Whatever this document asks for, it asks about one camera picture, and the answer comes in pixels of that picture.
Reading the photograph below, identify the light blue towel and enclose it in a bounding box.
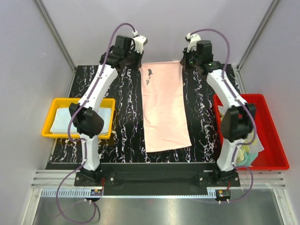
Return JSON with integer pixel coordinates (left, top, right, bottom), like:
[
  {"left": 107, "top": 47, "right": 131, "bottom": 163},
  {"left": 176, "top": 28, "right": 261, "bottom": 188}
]
[{"left": 50, "top": 107, "right": 112, "bottom": 135}]

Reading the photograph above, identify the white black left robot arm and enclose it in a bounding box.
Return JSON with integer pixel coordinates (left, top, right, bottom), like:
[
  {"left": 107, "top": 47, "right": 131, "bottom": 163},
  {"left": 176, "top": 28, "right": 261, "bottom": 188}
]
[{"left": 69, "top": 32, "right": 148, "bottom": 186}]

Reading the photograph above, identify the left connector box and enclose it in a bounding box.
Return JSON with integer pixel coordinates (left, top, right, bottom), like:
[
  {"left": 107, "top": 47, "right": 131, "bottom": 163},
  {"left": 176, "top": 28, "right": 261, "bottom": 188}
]
[{"left": 90, "top": 189, "right": 103, "bottom": 197}]

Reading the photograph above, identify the connector box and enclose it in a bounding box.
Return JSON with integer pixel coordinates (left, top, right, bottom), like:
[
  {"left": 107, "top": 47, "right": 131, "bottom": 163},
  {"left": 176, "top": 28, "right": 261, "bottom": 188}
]
[
  {"left": 90, "top": 189, "right": 103, "bottom": 197},
  {"left": 217, "top": 190, "right": 231, "bottom": 198}
]

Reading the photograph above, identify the right connector box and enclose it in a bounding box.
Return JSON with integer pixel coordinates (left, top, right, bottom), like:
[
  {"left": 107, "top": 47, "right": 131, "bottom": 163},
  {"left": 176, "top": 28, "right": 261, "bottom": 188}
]
[{"left": 217, "top": 190, "right": 231, "bottom": 198}]

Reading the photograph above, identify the pink towel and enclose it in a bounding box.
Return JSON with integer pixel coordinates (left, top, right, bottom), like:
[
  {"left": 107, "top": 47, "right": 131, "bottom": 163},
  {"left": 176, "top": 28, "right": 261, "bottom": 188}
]
[{"left": 140, "top": 61, "right": 191, "bottom": 153}]

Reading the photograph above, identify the green yellow towel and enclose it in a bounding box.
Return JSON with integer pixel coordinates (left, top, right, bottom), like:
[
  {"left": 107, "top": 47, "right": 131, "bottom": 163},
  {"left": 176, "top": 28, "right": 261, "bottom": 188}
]
[{"left": 236, "top": 133, "right": 264, "bottom": 167}]

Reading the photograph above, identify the red plastic tray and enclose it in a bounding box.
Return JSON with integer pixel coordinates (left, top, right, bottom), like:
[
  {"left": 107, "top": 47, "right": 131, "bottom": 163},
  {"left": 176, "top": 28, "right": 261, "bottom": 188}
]
[{"left": 214, "top": 94, "right": 289, "bottom": 171}]

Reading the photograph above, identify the yellow plastic tray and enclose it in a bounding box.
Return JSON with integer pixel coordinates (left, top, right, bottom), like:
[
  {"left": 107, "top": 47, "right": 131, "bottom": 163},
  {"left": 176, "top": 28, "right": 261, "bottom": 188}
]
[{"left": 42, "top": 98, "right": 115, "bottom": 140}]

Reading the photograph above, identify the grey towel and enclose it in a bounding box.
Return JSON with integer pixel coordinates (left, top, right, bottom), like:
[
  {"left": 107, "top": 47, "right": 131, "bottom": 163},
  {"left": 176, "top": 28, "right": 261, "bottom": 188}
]
[{"left": 218, "top": 105, "right": 226, "bottom": 121}]

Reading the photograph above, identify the white cable duct strip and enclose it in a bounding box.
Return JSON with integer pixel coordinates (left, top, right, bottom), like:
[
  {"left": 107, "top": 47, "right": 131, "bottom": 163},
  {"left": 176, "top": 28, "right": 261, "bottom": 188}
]
[{"left": 41, "top": 187, "right": 216, "bottom": 199}]

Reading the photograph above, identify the black mounting base plate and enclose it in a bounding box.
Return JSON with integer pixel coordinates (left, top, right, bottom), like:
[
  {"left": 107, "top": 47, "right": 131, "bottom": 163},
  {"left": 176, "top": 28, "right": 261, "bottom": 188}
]
[{"left": 75, "top": 163, "right": 240, "bottom": 197}]

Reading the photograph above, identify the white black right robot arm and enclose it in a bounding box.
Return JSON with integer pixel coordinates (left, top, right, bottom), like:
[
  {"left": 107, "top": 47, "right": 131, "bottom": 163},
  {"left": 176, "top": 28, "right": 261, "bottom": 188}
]
[{"left": 180, "top": 31, "right": 256, "bottom": 186}]

